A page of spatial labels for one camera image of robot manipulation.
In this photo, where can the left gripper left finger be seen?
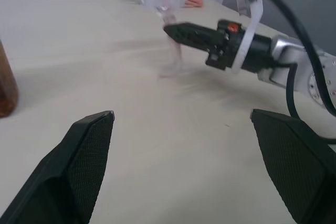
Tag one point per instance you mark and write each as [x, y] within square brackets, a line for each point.
[65, 171]

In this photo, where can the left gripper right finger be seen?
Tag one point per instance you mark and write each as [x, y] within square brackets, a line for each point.
[296, 166]

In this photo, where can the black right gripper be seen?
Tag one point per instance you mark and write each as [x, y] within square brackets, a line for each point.
[228, 51]

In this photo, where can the clear bottle with red contents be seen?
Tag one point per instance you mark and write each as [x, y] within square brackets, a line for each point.
[6, 87]

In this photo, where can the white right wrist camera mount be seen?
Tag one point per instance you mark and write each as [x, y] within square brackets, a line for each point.
[256, 6]

